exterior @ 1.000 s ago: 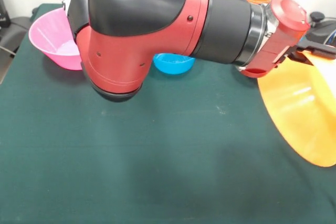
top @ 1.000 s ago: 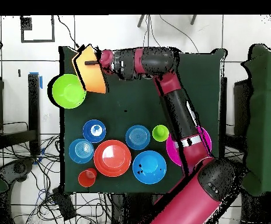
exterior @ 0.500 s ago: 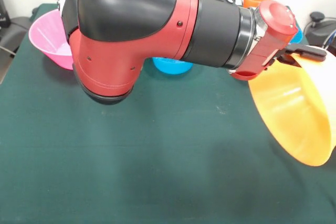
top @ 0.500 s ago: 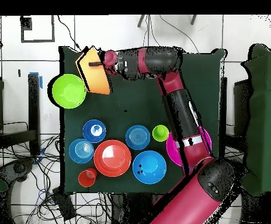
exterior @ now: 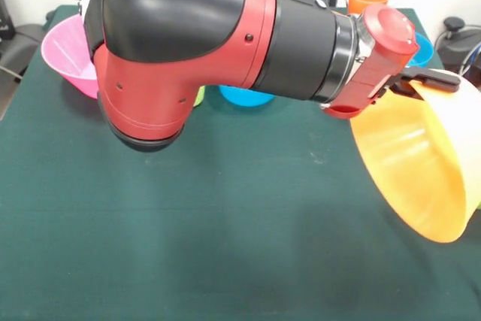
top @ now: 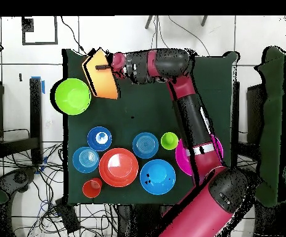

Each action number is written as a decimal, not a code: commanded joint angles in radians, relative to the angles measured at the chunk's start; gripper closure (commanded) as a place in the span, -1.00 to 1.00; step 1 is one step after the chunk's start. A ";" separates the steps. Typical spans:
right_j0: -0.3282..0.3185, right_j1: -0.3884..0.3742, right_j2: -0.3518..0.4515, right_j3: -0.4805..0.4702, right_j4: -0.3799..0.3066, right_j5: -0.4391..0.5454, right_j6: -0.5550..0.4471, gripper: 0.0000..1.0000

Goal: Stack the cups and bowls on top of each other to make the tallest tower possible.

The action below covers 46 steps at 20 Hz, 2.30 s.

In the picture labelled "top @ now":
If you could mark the light green bowl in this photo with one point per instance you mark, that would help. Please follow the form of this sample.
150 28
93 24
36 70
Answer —
73 96

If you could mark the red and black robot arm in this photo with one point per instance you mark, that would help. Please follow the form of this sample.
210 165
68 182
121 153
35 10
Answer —
202 217

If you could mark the dark green tablecloth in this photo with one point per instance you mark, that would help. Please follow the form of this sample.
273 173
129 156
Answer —
138 111

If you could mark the red-orange cup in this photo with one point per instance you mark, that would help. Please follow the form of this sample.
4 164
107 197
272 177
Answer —
91 188

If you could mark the large light orange bowl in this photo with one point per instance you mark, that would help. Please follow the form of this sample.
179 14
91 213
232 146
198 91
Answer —
103 81

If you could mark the large pink bowl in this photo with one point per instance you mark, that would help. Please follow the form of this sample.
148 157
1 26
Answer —
182 163

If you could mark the black chair base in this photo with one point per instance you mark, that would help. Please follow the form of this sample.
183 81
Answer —
19 177

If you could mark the black bench frame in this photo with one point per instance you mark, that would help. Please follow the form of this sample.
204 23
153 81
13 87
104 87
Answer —
35 111

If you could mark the medium blue bowl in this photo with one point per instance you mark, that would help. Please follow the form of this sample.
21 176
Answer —
157 177

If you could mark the light green cup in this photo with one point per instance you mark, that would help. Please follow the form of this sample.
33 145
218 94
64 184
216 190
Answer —
169 140

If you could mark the small dark blue bowl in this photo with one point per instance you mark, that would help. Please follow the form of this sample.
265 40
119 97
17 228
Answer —
93 143

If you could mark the grey tripod legs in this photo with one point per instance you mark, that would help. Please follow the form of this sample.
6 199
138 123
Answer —
149 22

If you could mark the shallow red-orange bowl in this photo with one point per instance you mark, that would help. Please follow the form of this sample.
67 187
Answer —
118 167

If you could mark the black power strip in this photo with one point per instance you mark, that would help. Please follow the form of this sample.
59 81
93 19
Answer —
67 217

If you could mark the small light blue bowl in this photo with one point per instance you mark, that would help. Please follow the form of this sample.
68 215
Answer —
145 145
85 160

